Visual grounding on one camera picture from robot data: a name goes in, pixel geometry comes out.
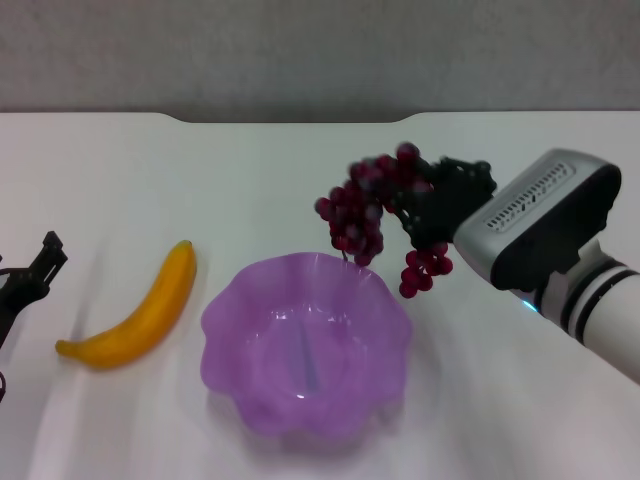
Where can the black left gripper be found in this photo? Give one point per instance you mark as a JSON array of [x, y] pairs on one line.
[[15, 295]]

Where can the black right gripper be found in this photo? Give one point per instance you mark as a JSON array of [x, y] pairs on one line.
[[445, 215]]

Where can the dark red grape bunch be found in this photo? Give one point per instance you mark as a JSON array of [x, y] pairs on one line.
[[360, 210]]

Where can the yellow banana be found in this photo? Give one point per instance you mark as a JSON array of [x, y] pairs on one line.
[[145, 317]]

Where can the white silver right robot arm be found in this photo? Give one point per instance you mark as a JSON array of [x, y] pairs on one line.
[[595, 305]]

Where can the purple translucent scalloped bowl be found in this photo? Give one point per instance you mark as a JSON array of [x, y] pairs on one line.
[[305, 345]]

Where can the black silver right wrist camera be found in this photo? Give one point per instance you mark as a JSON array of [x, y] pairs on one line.
[[540, 215]]

